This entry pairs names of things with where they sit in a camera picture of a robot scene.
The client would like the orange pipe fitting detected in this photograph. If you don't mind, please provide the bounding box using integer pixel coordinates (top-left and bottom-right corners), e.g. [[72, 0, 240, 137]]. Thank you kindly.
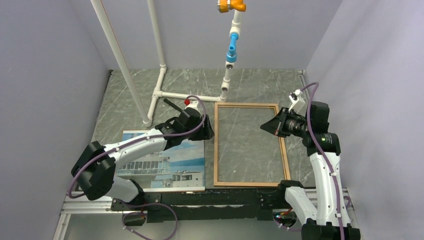
[[216, 0, 247, 13]]

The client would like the blue pipe fitting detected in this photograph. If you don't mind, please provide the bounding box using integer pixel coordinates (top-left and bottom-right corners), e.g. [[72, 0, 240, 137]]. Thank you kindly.
[[226, 32, 239, 63]]

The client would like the aluminium rail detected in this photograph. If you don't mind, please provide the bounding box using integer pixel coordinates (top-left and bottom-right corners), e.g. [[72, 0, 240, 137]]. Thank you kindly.
[[52, 190, 363, 240]]

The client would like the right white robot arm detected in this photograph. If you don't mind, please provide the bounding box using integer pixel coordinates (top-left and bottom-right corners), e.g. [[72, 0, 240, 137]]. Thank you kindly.
[[260, 101, 361, 240]]

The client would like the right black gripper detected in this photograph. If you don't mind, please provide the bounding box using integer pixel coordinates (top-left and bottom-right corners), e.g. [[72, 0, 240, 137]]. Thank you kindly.
[[260, 106, 311, 138]]

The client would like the white pvc pipe stand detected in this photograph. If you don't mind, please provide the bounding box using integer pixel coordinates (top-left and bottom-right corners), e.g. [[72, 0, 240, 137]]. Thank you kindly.
[[89, 0, 246, 123]]

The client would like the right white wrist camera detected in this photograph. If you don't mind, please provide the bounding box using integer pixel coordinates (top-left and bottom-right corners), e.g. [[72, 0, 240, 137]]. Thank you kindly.
[[288, 89, 306, 114]]

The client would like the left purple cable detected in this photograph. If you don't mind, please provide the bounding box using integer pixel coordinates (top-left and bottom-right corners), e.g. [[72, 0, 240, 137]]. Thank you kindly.
[[66, 95, 208, 240]]

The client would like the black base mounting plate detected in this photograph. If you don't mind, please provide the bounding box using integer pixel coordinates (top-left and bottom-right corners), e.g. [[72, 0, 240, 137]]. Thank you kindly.
[[110, 187, 299, 227]]

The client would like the purple cable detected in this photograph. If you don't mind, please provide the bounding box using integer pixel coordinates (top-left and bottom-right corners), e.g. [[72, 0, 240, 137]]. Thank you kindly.
[[66, 95, 208, 240], [272, 81, 353, 240]]

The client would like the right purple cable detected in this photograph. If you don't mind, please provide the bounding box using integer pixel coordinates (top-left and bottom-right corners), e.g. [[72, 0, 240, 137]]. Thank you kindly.
[[272, 81, 353, 240]]

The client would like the building photo print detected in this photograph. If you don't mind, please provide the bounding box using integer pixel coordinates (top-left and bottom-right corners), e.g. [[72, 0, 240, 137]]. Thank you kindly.
[[115, 139, 206, 192]]

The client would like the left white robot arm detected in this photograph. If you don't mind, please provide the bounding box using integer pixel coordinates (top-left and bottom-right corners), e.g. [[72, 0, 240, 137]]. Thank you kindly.
[[67, 107, 214, 210]]

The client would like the brown wooden picture frame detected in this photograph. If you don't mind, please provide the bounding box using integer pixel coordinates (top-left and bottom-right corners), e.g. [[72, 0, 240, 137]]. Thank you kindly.
[[213, 102, 280, 188]]

